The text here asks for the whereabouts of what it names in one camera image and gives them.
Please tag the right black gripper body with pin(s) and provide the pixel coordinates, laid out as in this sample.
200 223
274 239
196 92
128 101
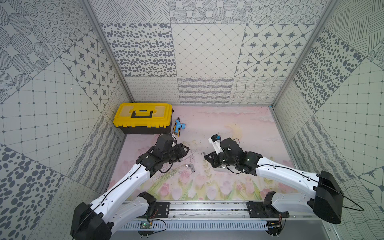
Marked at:
218 160

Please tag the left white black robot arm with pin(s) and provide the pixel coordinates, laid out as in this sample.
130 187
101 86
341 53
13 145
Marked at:
107 214

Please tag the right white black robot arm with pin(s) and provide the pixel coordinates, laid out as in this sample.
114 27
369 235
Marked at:
319 194

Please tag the translucent plastic storage box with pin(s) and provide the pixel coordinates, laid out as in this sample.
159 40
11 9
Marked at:
221 168

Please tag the blue yellow hand tool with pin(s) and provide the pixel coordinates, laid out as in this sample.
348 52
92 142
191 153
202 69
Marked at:
178 126

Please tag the yellow black toolbox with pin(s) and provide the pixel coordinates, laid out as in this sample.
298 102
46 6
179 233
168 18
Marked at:
144 118

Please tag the small green circuit board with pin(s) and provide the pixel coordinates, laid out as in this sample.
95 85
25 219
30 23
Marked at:
145 225

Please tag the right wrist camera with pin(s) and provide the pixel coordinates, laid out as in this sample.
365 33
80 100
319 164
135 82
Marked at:
215 140

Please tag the aluminium mounting rail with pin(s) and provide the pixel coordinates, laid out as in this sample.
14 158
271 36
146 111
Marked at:
236 210

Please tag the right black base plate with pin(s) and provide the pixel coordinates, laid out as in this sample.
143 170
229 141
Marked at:
258 210

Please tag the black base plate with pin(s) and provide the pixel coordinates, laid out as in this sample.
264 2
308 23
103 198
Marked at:
258 210
159 210

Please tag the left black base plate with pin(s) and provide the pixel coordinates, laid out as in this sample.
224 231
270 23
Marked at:
159 210

